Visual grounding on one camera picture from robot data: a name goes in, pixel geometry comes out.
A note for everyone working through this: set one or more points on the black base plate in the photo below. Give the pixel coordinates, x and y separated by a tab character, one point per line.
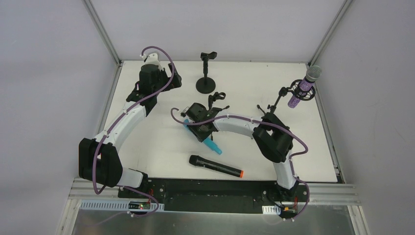
219	196

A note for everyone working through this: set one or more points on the black microphone orange end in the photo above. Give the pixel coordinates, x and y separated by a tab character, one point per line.
198	161

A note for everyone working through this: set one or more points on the white cable duct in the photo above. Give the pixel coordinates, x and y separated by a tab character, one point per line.
273	210
120	205

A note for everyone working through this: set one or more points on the black tripod clip stand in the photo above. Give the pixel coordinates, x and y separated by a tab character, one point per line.
215	97

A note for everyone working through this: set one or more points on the purple glitter microphone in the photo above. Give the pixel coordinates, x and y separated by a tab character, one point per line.
305	90

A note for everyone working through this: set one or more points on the right white cable duct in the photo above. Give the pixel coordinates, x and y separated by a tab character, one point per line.
273	210

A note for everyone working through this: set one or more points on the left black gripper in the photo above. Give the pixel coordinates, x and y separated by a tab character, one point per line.
174	80

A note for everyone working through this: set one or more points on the blue toy microphone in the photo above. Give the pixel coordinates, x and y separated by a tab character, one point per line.
207	142

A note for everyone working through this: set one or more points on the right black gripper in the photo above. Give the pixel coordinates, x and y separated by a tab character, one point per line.
205	130

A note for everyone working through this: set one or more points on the left white cable duct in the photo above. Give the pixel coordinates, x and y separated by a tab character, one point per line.
120	205

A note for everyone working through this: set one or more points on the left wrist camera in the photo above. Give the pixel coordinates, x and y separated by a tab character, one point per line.
152	59

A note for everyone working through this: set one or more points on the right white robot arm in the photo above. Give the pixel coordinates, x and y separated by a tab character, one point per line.
269	133

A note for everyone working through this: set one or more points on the round base mic stand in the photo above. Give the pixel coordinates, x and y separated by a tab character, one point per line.
206	85

